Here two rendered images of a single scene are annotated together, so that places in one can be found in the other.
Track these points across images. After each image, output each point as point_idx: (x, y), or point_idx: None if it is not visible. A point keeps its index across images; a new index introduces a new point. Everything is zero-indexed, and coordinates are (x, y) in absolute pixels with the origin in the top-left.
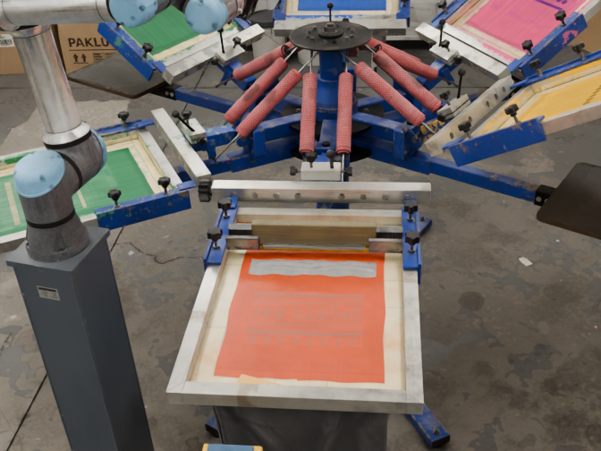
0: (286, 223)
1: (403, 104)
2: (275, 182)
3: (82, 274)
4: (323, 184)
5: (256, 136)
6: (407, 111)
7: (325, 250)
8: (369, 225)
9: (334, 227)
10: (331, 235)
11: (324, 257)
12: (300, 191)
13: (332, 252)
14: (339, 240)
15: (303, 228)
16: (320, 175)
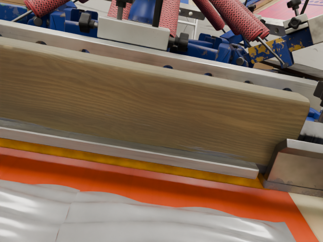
0: (4, 41)
1: (240, 10)
2: (47, 29)
3: None
4: (136, 47)
5: (54, 20)
6: (244, 18)
7: (124, 162)
8: (291, 97)
9: (171, 83)
10: (155, 113)
11: (118, 184)
12: (91, 47)
13: (143, 174)
14: (178, 134)
15: (63, 69)
16: (133, 34)
